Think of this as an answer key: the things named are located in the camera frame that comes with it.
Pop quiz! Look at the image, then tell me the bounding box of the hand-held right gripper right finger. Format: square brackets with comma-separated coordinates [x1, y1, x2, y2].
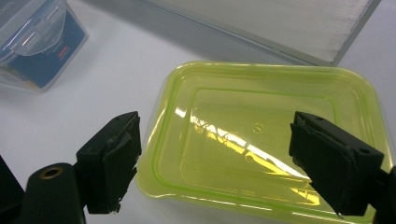
[288, 110, 385, 217]

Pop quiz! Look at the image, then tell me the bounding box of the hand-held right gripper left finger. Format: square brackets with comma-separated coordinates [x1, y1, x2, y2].
[76, 111, 143, 216]

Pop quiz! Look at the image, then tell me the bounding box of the yellow-green plastic container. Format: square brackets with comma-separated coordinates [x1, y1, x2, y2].
[135, 61, 394, 224]

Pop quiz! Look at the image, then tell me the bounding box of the clear plastic food container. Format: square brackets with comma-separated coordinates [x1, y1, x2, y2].
[0, 0, 90, 93]

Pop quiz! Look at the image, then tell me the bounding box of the white wire shelf rack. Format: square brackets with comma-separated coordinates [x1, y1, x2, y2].
[136, 0, 383, 67]

